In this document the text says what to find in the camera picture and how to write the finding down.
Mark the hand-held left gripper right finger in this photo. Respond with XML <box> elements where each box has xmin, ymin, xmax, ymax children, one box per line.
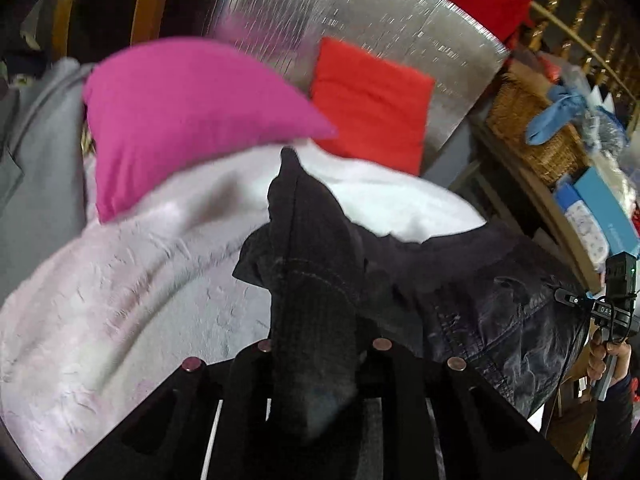
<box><xmin>357</xmin><ymin>337</ymin><xmax>568</xmax><ymax>480</ymax></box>

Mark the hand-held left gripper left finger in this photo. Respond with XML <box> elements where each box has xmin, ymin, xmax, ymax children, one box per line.
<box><xmin>62</xmin><ymin>340</ymin><xmax>273</xmax><ymax>480</ymax></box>

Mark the black puffer jacket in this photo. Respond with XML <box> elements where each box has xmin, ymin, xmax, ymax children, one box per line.
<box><xmin>232</xmin><ymin>146</ymin><xmax>593</xmax><ymax>441</ymax></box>

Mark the person's right forearm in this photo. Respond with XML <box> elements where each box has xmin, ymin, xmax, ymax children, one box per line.
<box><xmin>592</xmin><ymin>372</ymin><xmax>640</xmax><ymax>480</ymax></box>

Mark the person's right hand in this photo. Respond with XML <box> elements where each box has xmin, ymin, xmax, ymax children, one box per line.
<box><xmin>586</xmin><ymin>327</ymin><xmax>633</xmax><ymax>386</ymax></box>

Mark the light blue cardboard box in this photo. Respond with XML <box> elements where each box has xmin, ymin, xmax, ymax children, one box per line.
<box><xmin>572</xmin><ymin>166</ymin><xmax>640</xmax><ymax>256</ymax></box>

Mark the wooden table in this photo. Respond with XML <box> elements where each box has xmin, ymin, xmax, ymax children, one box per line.
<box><xmin>470</xmin><ymin>120</ymin><xmax>606</xmax><ymax>296</ymax></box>

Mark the white fleece blanket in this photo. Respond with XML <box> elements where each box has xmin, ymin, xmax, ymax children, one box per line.
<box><xmin>0</xmin><ymin>140</ymin><xmax>488</xmax><ymax>461</ymax></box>

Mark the clear plastic bag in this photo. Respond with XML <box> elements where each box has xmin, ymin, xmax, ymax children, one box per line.
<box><xmin>560</xmin><ymin>65</ymin><xmax>631</xmax><ymax>161</ymax></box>

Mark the light blue cloth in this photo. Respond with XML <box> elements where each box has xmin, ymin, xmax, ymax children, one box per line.
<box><xmin>526</xmin><ymin>82</ymin><xmax>588</xmax><ymax>146</ymax></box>

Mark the wicker basket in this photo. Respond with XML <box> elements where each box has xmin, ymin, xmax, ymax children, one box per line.
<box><xmin>486</xmin><ymin>72</ymin><xmax>591</xmax><ymax>186</ymax></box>

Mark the pink pillow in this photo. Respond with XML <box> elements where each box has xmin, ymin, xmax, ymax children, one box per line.
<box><xmin>82</xmin><ymin>37</ymin><xmax>338</xmax><ymax>223</ymax></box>

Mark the red pillow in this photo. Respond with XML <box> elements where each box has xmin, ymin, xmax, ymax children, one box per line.
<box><xmin>309</xmin><ymin>36</ymin><xmax>436</xmax><ymax>177</ymax></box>

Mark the grey jacket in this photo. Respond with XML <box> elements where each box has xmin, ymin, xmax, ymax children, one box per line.
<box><xmin>0</xmin><ymin>57</ymin><xmax>98</xmax><ymax>291</ymax></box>

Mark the silver foil insulation mat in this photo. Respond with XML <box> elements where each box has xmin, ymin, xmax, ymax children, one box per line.
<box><xmin>210</xmin><ymin>0</ymin><xmax>511</xmax><ymax>181</ymax></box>

